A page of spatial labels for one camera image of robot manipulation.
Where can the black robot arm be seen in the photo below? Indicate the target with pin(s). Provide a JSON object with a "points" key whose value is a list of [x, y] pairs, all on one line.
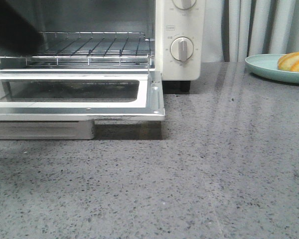
{"points": [[16, 34]]}

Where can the white toaster oven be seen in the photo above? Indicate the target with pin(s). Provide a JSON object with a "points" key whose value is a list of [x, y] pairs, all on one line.
{"points": [[160, 20]]}

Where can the metal oven rack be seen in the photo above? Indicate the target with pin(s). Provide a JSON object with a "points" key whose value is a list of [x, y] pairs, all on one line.
{"points": [[86, 50]]}

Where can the light green plate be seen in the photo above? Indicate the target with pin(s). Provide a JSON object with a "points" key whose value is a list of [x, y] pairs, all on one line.
{"points": [[266, 66]]}

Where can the upper oven temperature knob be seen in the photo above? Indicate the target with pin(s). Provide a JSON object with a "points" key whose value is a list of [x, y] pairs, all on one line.
{"points": [[184, 4]]}

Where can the striped croissant bread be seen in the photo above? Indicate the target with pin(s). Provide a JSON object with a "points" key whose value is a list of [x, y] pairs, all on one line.
{"points": [[289, 62]]}

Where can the open oven door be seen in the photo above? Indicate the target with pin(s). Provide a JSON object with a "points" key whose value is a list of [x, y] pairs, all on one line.
{"points": [[67, 104]]}

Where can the lower oven timer knob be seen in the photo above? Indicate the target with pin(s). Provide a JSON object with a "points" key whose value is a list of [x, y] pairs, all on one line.
{"points": [[182, 49]]}

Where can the grey curtain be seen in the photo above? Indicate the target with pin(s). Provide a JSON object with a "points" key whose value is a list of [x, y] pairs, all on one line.
{"points": [[236, 29]]}

